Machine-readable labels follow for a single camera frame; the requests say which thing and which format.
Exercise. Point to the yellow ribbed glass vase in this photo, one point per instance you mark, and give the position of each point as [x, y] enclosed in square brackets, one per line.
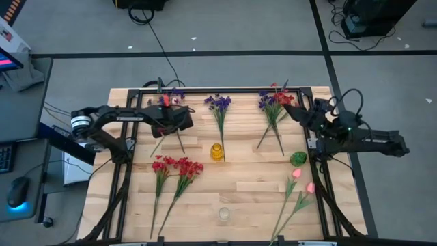
[217, 152]

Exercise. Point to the clear glass vase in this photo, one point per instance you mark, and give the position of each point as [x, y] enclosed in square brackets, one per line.
[224, 214]

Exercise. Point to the black keyboard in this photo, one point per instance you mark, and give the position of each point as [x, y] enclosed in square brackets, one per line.
[6, 159]

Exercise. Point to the white box under desk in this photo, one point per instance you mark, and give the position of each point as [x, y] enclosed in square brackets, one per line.
[76, 169]

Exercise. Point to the grey folded cloth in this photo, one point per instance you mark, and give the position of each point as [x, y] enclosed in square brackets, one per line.
[24, 77]

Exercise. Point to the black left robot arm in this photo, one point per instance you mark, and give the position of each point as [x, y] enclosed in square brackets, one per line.
[109, 112]

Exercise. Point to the black equipment box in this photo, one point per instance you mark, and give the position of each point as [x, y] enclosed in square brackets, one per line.
[140, 3]

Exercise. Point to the computer monitor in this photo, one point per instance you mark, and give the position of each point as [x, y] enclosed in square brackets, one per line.
[8, 61]

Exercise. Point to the silver mounting bracket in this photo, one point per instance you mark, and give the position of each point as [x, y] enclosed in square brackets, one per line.
[129, 144]
[312, 143]

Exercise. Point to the green glass vase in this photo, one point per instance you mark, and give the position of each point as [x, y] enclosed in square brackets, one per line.
[298, 159]

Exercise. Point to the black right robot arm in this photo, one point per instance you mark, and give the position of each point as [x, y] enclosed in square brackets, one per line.
[368, 141]

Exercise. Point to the black computer mouse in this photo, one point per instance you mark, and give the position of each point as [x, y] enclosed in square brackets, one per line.
[17, 191]

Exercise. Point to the black metal table frame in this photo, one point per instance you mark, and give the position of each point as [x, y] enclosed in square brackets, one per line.
[239, 91]

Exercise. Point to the grey office desk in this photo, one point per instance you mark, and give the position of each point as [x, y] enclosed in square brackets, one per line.
[20, 109]

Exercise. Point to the pink artificial tulip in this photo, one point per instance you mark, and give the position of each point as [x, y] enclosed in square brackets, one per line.
[296, 173]
[310, 187]

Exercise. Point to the black orange-striped floor mat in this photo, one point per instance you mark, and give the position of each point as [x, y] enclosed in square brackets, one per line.
[12, 8]

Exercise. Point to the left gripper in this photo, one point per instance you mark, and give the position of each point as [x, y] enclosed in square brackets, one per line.
[167, 119]

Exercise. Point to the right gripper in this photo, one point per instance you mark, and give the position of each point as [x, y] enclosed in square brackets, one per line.
[315, 118]

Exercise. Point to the black equipment cart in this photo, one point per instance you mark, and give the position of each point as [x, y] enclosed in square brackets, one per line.
[375, 17]

